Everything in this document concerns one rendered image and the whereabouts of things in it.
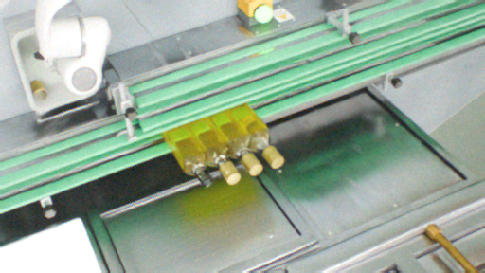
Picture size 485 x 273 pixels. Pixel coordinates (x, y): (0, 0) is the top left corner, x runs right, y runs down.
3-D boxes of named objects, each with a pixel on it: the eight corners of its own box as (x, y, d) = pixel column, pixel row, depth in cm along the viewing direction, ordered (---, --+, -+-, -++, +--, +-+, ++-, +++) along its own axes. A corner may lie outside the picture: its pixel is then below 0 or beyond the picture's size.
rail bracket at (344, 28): (320, 22, 165) (350, 46, 155) (321, -3, 160) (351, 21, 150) (332, 17, 166) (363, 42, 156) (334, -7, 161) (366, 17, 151)
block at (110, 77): (106, 101, 159) (115, 117, 154) (99, 72, 153) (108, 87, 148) (119, 97, 160) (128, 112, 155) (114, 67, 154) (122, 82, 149)
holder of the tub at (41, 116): (31, 110, 159) (38, 127, 154) (2, 18, 142) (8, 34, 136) (94, 89, 164) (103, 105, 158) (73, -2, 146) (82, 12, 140)
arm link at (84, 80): (63, 23, 114) (114, 20, 118) (54, 10, 124) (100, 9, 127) (66, 100, 120) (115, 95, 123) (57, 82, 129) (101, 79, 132)
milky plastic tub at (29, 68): (26, 95, 156) (32, 115, 149) (1, 19, 141) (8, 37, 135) (91, 74, 160) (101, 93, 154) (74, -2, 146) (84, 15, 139)
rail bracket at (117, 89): (116, 122, 155) (133, 153, 146) (105, 68, 145) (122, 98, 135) (127, 118, 156) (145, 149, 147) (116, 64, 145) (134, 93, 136)
